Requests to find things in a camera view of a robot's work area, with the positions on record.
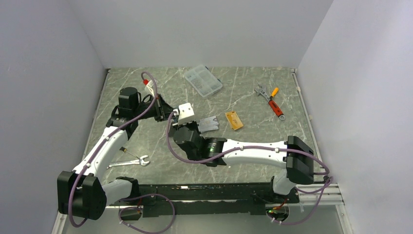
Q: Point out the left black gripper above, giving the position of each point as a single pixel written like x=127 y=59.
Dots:
x=163 y=109

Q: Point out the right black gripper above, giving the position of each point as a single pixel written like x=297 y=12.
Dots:
x=192 y=123

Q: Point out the silver credit card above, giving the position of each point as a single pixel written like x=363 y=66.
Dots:
x=208 y=124

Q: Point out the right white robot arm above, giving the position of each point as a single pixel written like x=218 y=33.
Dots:
x=294 y=157

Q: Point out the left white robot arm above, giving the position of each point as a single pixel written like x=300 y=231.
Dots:
x=79 y=191

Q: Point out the orange credit card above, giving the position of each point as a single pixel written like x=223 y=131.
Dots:
x=234 y=120

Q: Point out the clear plastic organizer box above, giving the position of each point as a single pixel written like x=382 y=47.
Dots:
x=203 y=81

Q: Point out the silver open-end wrench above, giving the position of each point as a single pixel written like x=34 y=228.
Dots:
x=139 y=161

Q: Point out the black yellow screwdriver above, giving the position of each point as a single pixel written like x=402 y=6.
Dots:
x=123 y=149

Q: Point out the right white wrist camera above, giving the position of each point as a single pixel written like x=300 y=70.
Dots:
x=185 y=114

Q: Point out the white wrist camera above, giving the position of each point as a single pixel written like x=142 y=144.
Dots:
x=185 y=114
x=150 y=85

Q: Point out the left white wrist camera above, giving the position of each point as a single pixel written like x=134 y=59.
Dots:
x=150 y=85

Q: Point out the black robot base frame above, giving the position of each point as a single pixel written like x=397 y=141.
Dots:
x=205 y=199

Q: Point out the red handled adjustable wrench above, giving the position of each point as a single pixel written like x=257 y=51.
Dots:
x=261 y=90

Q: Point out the orange handled screwdriver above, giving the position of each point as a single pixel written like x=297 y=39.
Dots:
x=274 y=92

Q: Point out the aluminium rail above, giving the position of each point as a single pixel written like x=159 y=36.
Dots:
x=324 y=190

